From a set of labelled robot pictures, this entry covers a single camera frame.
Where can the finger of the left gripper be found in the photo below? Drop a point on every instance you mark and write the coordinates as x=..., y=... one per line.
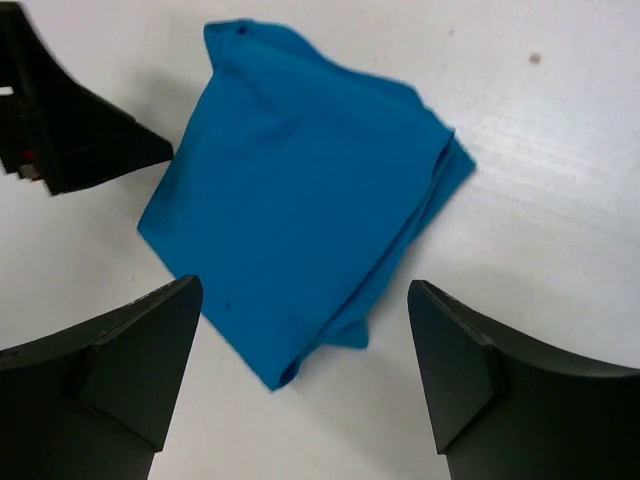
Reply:
x=55, y=130

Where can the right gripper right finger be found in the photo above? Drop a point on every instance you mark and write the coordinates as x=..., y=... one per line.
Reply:
x=504, y=405

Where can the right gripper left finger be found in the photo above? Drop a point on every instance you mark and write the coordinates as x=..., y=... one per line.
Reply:
x=95, y=400

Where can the blue t shirt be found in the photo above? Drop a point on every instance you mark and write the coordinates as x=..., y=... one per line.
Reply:
x=296, y=189

